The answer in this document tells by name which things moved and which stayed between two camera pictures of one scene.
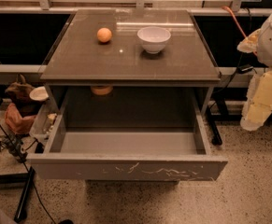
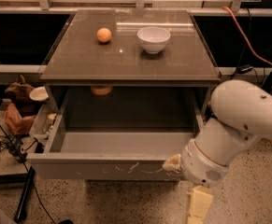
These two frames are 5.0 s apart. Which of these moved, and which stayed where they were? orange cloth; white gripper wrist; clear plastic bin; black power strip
Moved: white gripper wrist
Stayed: orange cloth; clear plastic bin; black power strip
